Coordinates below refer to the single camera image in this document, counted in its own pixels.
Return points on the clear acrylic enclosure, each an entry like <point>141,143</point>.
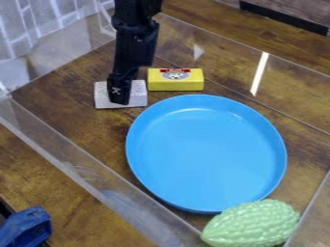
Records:
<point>62,147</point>

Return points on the green bumpy gourd toy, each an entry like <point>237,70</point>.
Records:
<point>260,224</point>

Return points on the white speckled foam block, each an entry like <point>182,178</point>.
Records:
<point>138,95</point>

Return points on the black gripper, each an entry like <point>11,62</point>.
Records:
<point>137,40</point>

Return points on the white patterned cloth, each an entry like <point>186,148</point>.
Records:
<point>27,20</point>

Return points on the blue round tray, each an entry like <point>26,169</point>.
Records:
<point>206,153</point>

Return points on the yellow rectangular box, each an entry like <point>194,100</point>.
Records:
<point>175,79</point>

